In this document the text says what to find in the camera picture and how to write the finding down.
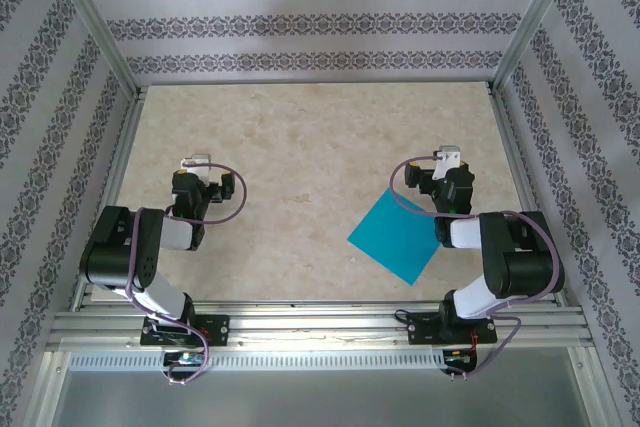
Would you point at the grey metal panel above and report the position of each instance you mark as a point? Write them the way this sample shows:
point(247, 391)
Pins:
point(320, 402)

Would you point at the aluminium mounting rail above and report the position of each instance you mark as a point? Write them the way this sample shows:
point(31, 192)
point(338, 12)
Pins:
point(320, 327)

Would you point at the aluminium frame bar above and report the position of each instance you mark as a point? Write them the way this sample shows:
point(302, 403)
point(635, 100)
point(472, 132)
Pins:
point(590, 387)
point(47, 392)

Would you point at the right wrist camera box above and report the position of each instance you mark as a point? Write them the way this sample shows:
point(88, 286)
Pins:
point(447, 157)

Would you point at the blue paper sheet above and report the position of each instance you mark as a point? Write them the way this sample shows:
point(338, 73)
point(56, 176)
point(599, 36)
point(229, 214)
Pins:
point(395, 237)

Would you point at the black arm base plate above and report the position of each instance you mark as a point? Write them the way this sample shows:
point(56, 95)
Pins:
point(422, 332)
point(220, 329)

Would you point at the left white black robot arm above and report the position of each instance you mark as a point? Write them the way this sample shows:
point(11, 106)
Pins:
point(112, 257)

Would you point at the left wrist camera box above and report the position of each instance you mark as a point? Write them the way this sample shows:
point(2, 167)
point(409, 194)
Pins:
point(197, 159)

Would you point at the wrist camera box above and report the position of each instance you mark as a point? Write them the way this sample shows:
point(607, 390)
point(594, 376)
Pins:
point(197, 159)
point(447, 157)

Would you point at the aluminium side rail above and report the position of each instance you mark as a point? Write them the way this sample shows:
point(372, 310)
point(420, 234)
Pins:
point(124, 147)
point(511, 147)

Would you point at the aluminium frame post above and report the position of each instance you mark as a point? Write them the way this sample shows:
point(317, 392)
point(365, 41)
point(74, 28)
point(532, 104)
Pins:
point(96, 22)
point(532, 22)

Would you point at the small electronics board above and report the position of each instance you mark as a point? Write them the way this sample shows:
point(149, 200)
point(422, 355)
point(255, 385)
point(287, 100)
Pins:
point(185, 358)
point(459, 356)

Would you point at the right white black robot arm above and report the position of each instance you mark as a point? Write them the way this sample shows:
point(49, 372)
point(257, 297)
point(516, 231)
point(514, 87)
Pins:
point(525, 267)

